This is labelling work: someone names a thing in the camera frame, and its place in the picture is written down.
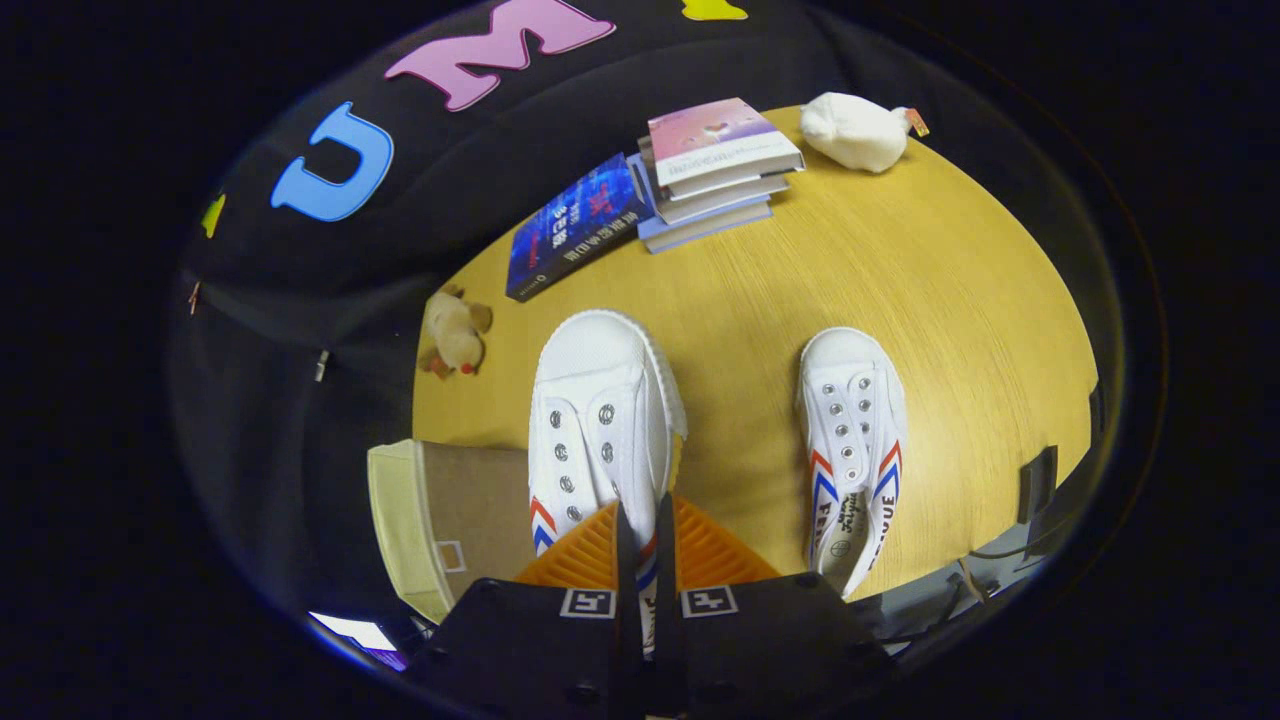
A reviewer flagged dark blue book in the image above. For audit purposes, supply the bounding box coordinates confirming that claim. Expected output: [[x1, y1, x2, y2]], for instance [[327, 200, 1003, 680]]
[[505, 152, 656, 303]]

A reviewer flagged beige fabric storage box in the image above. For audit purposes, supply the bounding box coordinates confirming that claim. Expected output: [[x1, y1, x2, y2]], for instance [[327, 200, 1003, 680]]
[[367, 438, 536, 623]]

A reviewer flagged white plush toy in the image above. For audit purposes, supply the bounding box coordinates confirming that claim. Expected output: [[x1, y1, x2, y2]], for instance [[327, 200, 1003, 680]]
[[800, 92, 931, 174]]

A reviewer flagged beige dog plush toy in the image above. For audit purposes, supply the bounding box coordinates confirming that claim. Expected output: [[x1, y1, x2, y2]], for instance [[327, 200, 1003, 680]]
[[418, 285, 494, 381]]

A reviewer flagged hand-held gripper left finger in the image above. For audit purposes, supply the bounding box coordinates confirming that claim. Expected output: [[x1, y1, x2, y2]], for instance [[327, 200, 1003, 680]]
[[405, 500, 649, 720]]

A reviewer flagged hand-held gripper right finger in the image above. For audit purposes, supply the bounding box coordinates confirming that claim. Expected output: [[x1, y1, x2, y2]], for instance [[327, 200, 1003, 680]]
[[655, 493, 898, 720]]

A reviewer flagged light blue cover book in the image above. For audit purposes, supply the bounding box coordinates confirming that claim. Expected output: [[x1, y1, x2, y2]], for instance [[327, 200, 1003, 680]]
[[628, 155, 774, 255]]

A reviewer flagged white canvas shoe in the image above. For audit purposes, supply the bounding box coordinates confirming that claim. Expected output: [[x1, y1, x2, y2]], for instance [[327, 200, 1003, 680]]
[[797, 327, 908, 601], [528, 308, 689, 656]]

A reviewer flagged lit display screen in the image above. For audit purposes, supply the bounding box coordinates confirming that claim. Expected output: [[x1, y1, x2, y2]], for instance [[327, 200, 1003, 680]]
[[308, 612, 401, 669]]

